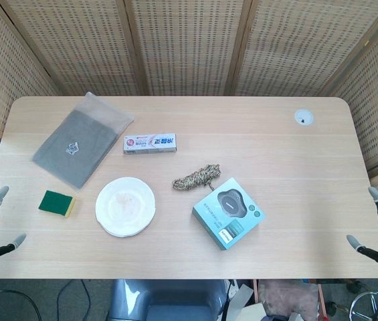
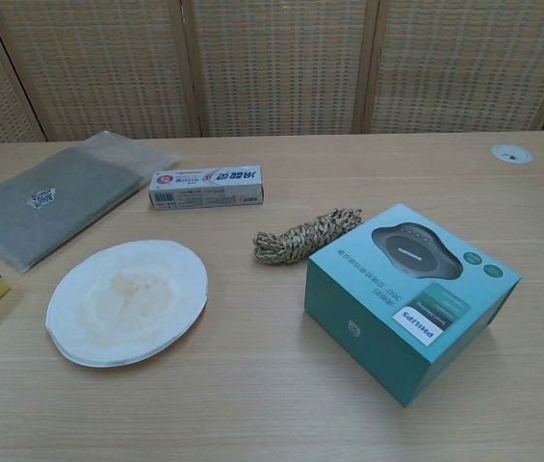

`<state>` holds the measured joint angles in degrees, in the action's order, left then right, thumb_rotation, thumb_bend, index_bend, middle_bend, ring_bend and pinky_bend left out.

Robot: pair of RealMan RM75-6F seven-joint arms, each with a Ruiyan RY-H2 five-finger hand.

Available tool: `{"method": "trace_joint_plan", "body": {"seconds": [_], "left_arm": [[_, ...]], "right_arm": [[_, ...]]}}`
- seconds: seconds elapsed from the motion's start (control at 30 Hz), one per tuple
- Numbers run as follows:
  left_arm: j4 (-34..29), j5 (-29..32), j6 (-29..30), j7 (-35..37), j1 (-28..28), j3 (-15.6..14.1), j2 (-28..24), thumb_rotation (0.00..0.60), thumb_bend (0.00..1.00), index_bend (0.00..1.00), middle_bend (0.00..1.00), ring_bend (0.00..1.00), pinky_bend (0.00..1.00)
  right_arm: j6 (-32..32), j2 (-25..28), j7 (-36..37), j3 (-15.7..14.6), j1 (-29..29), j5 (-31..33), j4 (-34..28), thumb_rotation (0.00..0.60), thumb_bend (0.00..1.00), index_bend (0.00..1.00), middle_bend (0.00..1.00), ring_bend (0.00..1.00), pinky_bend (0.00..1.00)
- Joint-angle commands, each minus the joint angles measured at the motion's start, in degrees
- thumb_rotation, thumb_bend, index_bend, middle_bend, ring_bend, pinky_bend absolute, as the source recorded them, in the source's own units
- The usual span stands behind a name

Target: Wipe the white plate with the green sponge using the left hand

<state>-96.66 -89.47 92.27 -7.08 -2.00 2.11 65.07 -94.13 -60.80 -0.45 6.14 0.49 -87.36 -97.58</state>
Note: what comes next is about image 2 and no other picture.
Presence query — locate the white paper plate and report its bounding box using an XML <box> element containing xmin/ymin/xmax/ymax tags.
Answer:
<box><xmin>45</xmin><ymin>238</ymin><xmax>210</xmax><ymax>369</ymax></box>

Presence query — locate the white toothpaste box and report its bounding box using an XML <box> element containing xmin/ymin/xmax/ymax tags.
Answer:
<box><xmin>148</xmin><ymin>165</ymin><xmax>266</xmax><ymax>212</ymax></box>

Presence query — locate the teal Philips speaker box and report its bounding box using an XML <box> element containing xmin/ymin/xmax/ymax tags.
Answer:
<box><xmin>302</xmin><ymin>202</ymin><xmax>524</xmax><ymax>396</ymax></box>

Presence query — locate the woven folding screen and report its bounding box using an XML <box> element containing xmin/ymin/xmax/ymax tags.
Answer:
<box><xmin>0</xmin><ymin>0</ymin><xmax>544</xmax><ymax>150</ymax></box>

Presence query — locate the grey cloth in plastic bag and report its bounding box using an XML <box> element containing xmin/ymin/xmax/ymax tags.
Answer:
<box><xmin>0</xmin><ymin>130</ymin><xmax>181</xmax><ymax>275</ymax></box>

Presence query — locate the bundle of braided rope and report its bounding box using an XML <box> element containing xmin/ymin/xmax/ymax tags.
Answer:
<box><xmin>252</xmin><ymin>207</ymin><xmax>364</xmax><ymax>265</ymax></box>

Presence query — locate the white table cable grommet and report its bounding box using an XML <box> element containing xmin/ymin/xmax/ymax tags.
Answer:
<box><xmin>491</xmin><ymin>144</ymin><xmax>534</xmax><ymax>166</ymax></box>

